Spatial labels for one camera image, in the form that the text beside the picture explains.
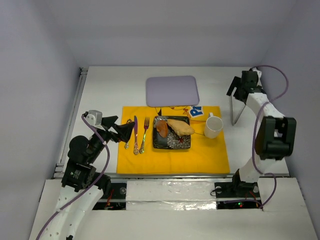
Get small brown bread piece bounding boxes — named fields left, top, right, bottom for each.
left=155, top=120, right=169, bottom=138

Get steel serving tongs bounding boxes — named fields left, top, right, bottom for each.
left=229, top=96, right=246, bottom=126

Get large yellow bread piece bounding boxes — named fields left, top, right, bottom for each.
left=167, top=119, right=195, bottom=136

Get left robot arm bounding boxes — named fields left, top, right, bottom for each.
left=36, top=110, right=135, bottom=240

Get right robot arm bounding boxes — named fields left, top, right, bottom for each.
left=213, top=67, right=297, bottom=200

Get iridescent spoon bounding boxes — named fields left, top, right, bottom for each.
left=124, top=119, right=133, bottom=150

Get iridescent purple knife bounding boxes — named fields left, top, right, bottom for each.
left=133, top=115, right=139, bottom=155

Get iridescent fork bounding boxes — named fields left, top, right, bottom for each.
left=139, top=117, right=150, bottom=154

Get yellow cloth placemat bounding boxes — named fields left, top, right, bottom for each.
left=116, top=106, right=230, bottom=175

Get white mug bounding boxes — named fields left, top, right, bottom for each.
left=204, top=112, right=224, bottom=139

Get black floral square plate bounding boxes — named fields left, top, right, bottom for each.
left=152, top=116, right=191, bottom=150

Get lilac plastic tray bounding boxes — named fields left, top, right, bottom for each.
left=145, top=75, right=200, bottom=107

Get foil covered front block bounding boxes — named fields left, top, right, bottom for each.
left=125, top=180, right=217, bottom=211

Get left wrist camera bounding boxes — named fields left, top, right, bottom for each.
left=84, top=110, right=103, bottom=126

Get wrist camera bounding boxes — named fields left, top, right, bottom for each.
left=252, top=68, right=262, bottom=80
left=84, top=110, right=103, bottom=126

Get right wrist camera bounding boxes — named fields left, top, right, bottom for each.
left=252, top=68, right=262, bottom=80

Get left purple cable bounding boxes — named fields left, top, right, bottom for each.
left=36, top=113, right=111, bottom=240

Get aluminium front rail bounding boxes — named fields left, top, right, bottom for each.
left=106, top=173, right=233, bottom=180

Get aluminium side rail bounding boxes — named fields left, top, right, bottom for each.
left=52, top=67, right=89, bottom=179

